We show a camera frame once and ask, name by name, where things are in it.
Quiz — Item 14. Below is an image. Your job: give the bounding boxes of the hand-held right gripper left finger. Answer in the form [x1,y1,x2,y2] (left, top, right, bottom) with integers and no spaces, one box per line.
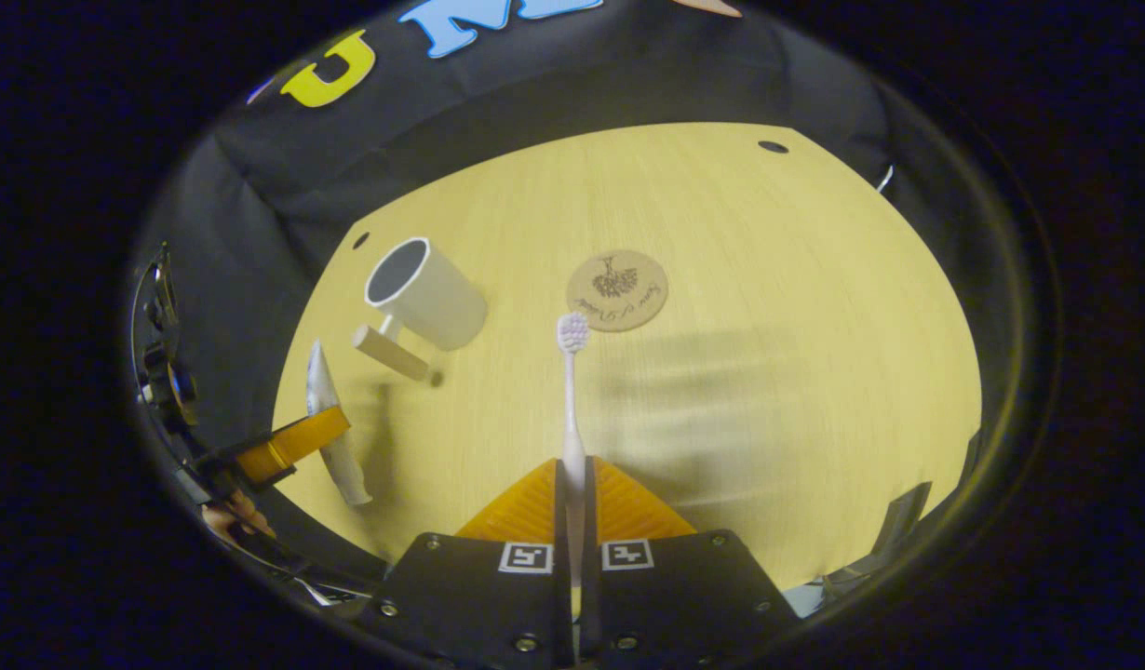
[357,458,575,670]

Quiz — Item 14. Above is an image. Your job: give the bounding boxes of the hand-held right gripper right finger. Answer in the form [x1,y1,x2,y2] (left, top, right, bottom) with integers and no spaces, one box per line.
[580,455,802,670]

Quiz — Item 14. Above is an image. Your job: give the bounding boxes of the white toothpaste tube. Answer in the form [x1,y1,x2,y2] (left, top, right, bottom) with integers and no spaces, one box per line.
[305,339,374,507]

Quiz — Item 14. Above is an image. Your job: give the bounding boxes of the white toothbrush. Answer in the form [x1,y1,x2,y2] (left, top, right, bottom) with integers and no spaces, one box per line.
[556,312,592,589]

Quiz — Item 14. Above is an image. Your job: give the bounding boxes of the white cup with wooden handle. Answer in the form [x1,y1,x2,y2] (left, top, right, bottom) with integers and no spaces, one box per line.
[352,237,488,382]

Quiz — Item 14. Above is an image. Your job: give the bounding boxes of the round cork coaster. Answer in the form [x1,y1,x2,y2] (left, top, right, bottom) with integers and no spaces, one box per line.
[566,249,669,333]

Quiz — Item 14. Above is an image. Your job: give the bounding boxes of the black backdrop cloth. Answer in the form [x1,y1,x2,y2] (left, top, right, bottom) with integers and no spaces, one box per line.
[130,0,988,578]

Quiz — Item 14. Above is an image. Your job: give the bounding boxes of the dark object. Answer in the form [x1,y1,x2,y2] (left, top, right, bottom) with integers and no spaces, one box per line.
[869,481,934,583]

